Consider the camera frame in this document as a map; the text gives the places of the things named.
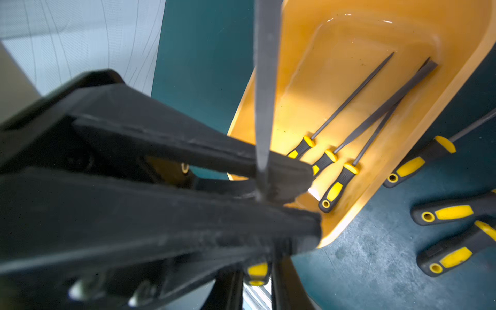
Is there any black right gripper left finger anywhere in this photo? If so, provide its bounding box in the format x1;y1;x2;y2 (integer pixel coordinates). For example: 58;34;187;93
201;268;244;310

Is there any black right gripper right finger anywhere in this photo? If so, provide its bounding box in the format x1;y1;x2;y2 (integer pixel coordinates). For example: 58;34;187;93
271;257;315;310

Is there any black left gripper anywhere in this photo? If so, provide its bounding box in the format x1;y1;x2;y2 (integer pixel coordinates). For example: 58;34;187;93
1;70;322;309

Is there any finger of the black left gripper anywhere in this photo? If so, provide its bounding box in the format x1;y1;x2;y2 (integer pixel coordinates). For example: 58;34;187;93
72;83;315;204

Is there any file tool black yellow handle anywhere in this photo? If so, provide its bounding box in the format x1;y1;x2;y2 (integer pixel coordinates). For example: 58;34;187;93
287;52;395;159
243;0;284;287
416;218;495;278
311;57;439;176
383;109;495;188
410;190;495;226
319;57;437;213

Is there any yellow plastic storage box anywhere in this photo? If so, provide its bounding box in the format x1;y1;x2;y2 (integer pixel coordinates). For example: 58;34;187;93
226;0;496;249

